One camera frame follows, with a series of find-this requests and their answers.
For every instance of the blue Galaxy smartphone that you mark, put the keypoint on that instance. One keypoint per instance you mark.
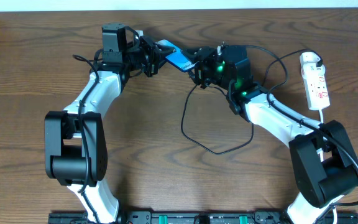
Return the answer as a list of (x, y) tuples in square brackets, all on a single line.
[(177, 59)]

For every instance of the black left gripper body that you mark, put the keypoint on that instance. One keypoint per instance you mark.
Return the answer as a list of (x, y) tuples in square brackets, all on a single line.
[(151, 56)]

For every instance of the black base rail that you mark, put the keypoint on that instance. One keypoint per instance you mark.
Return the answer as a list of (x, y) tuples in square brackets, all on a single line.
[(145, 217)]

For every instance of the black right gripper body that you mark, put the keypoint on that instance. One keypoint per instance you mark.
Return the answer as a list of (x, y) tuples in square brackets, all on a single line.
[(204, 66)]

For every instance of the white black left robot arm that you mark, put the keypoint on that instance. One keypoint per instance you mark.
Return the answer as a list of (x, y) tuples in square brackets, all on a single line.
[(75, 147)]

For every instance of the white power strip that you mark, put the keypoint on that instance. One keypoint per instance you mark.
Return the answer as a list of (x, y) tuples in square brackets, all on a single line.
[(316, 93)]

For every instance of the white charger adapter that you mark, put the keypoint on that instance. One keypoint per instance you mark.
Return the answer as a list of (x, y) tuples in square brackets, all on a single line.
[(311, 65)]

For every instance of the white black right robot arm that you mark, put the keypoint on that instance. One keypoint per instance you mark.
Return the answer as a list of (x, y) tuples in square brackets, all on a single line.
[(324, 162)]

